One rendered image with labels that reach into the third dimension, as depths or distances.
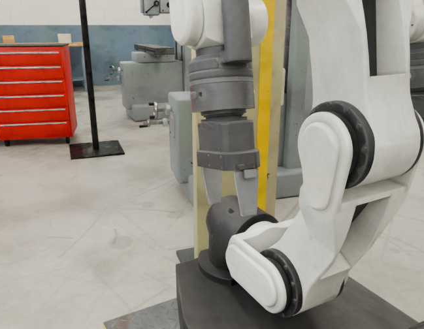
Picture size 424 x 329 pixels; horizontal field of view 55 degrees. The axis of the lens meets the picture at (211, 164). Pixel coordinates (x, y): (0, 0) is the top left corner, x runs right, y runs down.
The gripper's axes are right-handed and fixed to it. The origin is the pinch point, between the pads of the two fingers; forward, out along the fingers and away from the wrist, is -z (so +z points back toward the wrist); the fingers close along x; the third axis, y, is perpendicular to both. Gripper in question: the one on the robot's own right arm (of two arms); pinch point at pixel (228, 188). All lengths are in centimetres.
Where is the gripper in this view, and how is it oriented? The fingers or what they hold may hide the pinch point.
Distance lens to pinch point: 58.3
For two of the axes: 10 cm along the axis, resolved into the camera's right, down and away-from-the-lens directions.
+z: -0.7, -9.9, -1.1
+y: 9.1, -1.1, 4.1
